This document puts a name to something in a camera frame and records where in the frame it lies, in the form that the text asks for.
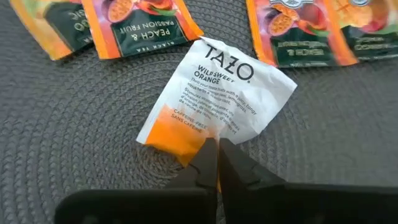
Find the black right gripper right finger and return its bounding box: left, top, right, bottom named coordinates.
left=219, top=138, right=398, bottom=224

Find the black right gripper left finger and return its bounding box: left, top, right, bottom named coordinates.
left=53, top=138, right=219, bottom=224

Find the white orange Tazo tea packet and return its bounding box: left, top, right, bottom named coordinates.
left=136, top=36, right=299, bottom=167

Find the peach passion fruit tea packet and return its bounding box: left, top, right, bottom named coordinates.
left=80, top=0, right=205, bottom=60
left=323, top=0, right=398, bottom=62
left=9, top=0, right=95, bottom=62
left=245, top=0, right=359, bottom=68

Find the round grey woven placemat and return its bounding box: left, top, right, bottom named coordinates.
left=0, top=0, right=398, bottom=224

